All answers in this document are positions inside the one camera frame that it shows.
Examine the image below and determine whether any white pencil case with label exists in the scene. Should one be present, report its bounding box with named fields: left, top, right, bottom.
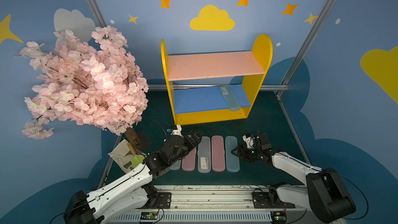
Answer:
left=198, top=136, right=211, bottom=173

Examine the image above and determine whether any green pencil case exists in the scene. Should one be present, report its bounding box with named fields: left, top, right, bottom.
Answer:
left=225, top=136, right=240, bottom=173

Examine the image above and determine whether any pink pencil case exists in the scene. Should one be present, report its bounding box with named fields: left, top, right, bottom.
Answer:
left=211, top=135, right=226, bottom=172
left=181, top=160, right=196, bottom=172

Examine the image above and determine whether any frosted white pencil case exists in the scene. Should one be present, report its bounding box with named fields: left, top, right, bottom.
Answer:
left=170, top=159, right=181, bottom=171

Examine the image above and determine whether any teal pencil case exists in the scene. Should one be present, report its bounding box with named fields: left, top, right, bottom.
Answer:
left=219, top=85, right=241, bottom=112

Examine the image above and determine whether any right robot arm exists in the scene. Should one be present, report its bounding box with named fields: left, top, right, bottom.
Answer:
left=210, top=134, right=357, bottom=224

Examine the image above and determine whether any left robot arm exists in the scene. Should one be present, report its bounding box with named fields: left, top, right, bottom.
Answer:
left=63, top=131, right=203, bottom=224

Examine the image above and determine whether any yellow wooden shelf unit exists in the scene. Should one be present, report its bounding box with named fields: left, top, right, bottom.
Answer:
left=160, top=34, right=273, bottom=125

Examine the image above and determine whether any right green circuit board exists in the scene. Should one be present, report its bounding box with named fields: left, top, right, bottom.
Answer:
left=271, top=212, right=287, bottom=224

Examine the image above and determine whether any green circuit board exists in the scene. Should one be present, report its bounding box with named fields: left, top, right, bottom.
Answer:
left=140, top=212, right=160, bottom=222
left=271, top=212, right=287, bottom=224

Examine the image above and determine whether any left green circuit board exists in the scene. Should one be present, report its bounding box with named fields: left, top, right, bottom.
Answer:
left=140, top=212, right=160, bottom=222

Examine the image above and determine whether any pink cherry blossom tree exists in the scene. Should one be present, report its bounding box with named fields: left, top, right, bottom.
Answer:
left=20, top=26, right=149, bottom=140

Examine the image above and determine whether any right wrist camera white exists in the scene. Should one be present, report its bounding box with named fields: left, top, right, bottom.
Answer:
left=243, top=134, right=255, bottom=149

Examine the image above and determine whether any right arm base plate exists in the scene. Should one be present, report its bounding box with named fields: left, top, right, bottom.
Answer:
left=252, top=191, right=295, bottom=208

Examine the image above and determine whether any aluminium floor rail right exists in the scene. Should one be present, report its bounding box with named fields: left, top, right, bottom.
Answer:
left=276, top=90, right=310, bottom=163

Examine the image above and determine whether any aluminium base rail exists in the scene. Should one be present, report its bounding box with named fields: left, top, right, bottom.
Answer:
left=83, top=184, right=346, bottom=224

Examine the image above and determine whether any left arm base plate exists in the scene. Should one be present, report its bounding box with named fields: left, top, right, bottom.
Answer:
left=142, top=192, right=172, bottom=209

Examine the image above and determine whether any aluminium frame post right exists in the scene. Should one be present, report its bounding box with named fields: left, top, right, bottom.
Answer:
left=280, top=0, right=338, bottom=87

